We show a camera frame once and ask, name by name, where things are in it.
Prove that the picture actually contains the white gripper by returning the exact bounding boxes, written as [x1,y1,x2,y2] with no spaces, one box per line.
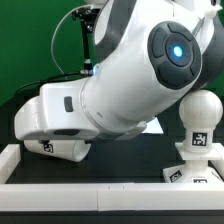
[14,81,99,140]

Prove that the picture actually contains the white lamp shade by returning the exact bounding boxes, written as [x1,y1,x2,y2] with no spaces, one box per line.
[24,140,91,162]

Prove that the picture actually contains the white lamp bulb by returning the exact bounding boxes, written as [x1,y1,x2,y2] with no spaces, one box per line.
[179,90,223,153]

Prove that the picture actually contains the white lamp base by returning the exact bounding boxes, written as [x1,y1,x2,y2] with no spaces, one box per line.
[163,142,223,183]

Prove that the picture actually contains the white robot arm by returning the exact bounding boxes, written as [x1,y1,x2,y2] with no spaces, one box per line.
[14,0,224,141]

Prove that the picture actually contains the white marker sheet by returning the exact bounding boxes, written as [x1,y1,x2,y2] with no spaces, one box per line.
[144,118,163,134]

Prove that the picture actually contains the black table cables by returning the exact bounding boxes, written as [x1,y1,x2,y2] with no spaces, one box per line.
[14,71,91,96]

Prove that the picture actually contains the white left fence rail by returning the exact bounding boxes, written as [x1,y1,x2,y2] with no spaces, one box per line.
[0,144,21,184]

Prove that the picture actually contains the white fence rail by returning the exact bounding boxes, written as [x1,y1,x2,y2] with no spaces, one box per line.
[0,144,21,184]
[0,183,224,211]

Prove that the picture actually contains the black camera on stand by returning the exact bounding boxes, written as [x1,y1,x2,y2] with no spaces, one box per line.
[72,5,99,77]

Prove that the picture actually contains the white front fence rail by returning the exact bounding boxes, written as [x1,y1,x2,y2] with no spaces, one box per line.
[0,183,224,211]

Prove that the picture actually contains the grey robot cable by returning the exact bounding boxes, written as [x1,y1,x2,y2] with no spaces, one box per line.
[50,4,88,76]

